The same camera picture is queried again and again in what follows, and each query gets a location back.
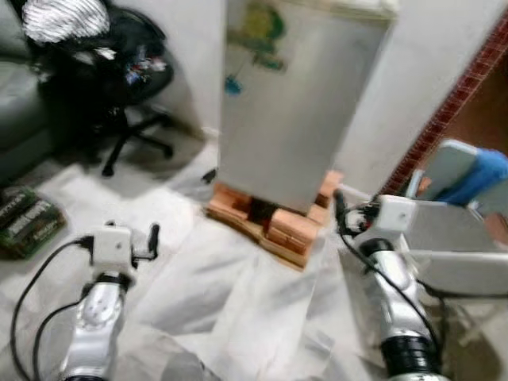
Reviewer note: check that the green yellow fridge sticker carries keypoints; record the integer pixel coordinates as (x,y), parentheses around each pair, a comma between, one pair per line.
(258,36)

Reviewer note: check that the blue cloth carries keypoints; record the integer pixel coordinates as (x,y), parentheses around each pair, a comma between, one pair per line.
(476,178)

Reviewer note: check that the blue fridge sticker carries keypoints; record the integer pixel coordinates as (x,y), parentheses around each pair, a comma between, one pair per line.
(232,85)

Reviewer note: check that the grey flat box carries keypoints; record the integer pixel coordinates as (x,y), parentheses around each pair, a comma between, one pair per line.
(444,171)

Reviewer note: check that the white floor sheet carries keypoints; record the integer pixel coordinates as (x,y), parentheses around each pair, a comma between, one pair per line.
(238,305)

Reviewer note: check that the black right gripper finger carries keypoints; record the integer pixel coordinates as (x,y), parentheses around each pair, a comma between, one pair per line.
(340,210)

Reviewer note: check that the white plastic bin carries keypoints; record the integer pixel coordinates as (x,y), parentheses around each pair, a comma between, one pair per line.
(448,238)

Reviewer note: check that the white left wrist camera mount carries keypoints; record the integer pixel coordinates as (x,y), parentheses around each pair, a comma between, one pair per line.
(111,246)

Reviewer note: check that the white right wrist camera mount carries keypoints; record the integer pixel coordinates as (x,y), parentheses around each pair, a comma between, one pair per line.
(395,214)

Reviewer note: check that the grey sofa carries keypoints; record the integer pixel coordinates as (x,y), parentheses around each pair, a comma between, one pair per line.
(20,111)

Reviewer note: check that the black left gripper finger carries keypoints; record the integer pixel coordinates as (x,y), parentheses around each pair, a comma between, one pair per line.
(154,238)

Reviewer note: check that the striped white cloth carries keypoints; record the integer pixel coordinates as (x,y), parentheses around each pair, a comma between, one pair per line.
(63,20)

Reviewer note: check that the wooden brick pallet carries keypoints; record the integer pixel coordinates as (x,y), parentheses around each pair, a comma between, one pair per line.
(278,226)

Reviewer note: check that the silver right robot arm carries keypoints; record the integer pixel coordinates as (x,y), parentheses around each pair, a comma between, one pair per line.
(397,309)

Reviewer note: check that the black office chair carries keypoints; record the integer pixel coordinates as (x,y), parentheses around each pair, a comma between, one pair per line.
(87,87)

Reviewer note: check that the silver fridge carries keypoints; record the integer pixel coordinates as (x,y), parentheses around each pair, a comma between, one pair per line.
(294,111)

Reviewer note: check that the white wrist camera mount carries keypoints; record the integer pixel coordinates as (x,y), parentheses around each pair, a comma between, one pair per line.
(395,214)
(111,246)

